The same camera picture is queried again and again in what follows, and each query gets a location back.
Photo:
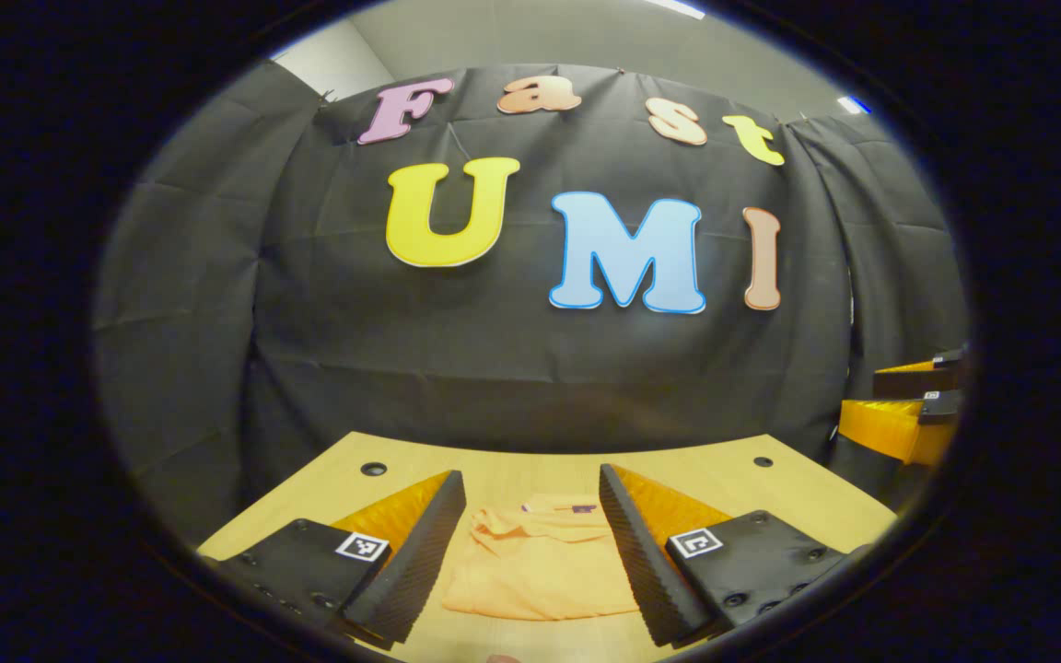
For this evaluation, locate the long ceiling light panel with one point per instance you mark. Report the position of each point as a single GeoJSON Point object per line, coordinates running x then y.
{"type": "Point", "coordinates": [678, 7]}

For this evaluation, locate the small ceiling light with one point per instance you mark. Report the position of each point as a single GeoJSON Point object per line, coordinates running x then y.
{"type": "Point", "coordinates": [855, 104]}

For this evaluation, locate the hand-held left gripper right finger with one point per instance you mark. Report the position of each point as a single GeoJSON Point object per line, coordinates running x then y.
{"type": "Point", "coordinates": [641, 562]}

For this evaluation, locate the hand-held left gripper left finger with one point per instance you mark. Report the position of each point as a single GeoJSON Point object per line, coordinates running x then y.
{"type": "Point", "coordinates": [415, 562]}

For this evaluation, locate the black backdrop cloth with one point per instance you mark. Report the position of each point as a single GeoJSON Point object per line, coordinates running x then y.
{"type": "Point", "coordinates": [494, 368]}

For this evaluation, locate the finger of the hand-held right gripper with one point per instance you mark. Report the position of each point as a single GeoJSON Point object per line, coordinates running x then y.
{"type": "Point", "coordinates": [917, 379]}
{"type": "Point", "coordinates": [894, 428]}

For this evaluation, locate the orange T-shirt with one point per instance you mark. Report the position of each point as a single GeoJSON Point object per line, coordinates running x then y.
{"type": "Point", "coordinates": [530, 571]}

